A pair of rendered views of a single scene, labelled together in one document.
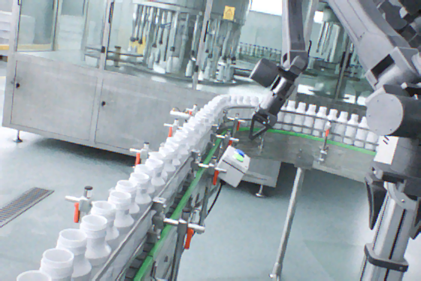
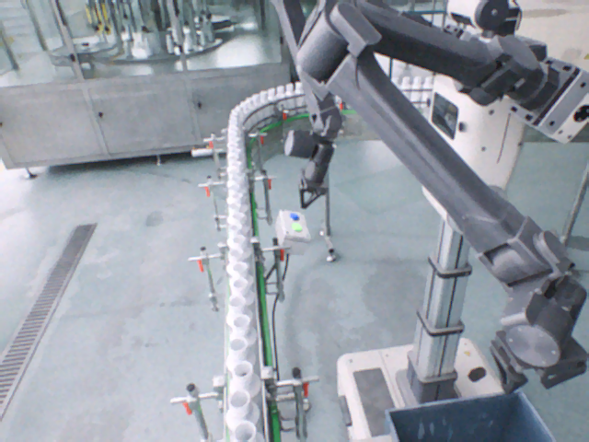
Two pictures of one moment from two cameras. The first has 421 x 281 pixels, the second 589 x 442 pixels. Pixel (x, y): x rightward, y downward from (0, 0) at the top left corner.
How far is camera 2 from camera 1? 51 cm
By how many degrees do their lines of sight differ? 22
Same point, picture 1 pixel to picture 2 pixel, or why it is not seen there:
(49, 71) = (26, 98)
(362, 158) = not seen: hidden behind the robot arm
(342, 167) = (362, 132)
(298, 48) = (328, 106)
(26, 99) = (17, 135)
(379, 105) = (524, 335)
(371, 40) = (480, 226)
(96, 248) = not seen: outside the picture
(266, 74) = (304, 148)
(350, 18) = (446, 196)
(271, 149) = not seen: hidden behind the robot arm
